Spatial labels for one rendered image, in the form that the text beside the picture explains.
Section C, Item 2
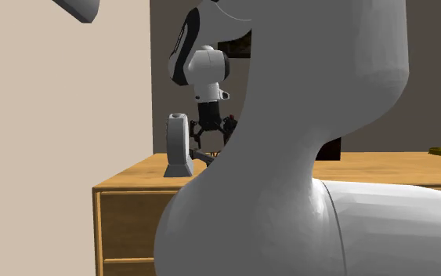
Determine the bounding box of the grey slanted block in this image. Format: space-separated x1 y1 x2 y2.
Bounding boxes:
51 0 103 24

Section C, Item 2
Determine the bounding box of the grey upright appliance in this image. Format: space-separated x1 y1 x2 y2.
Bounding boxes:
163 112 214 179

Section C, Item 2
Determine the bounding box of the black box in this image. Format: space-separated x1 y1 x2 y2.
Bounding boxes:
315 136 342 162

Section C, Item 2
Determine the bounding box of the wooden chest of drawers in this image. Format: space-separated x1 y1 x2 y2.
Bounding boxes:
92 151 441 276

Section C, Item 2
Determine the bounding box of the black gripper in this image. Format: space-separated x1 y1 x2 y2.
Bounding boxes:
189 100 239 149

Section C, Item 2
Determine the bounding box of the dark wall picture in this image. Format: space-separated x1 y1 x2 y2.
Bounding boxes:
216 29 253 60

